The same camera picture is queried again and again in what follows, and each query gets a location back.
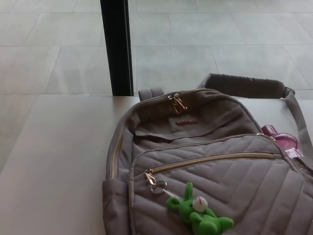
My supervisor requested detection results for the black vertical pillar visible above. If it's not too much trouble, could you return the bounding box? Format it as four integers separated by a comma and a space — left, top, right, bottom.
100, 0, 134, 96

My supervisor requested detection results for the pink transparent water bottle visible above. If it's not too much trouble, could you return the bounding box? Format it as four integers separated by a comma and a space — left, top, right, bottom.
261, 124, 299, 160

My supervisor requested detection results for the grey quilted backpack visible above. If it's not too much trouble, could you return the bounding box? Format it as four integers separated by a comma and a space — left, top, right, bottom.
102, 72, 313, 235

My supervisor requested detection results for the green plush bunny keychain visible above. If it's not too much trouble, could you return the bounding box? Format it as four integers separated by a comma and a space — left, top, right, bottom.
151, 180, 235, 235

